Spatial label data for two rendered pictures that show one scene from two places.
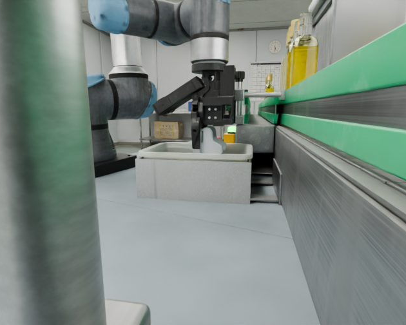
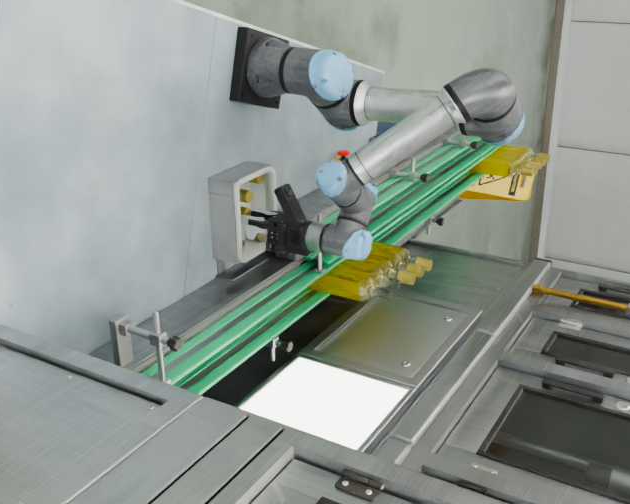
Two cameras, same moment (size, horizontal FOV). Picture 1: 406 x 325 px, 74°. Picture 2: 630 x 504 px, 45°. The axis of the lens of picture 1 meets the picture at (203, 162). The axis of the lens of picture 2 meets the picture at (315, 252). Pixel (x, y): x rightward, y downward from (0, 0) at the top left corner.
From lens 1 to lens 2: 1.61 m
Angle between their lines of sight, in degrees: 38
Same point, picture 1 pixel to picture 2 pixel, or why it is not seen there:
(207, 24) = (326, 246)
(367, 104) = (203, 345)
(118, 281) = (141, 244)
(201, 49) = (311, 238)
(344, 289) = not seen: hidden behind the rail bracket
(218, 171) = (229, 241)
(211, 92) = (290, 235)
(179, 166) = (230, 214)
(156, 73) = not seen: outside the picture
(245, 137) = not seen: hidden behind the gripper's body
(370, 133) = (191, 345)
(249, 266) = (161, 287)
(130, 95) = (332, 115)
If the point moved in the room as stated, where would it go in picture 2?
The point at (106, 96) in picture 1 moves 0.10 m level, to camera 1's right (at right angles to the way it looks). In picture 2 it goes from (319, 102) to (323, 139)
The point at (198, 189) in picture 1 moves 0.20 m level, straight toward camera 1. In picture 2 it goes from (217, 225) to (167, 266)
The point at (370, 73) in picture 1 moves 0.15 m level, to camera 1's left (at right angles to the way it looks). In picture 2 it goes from (208, 347) to (196, 292)
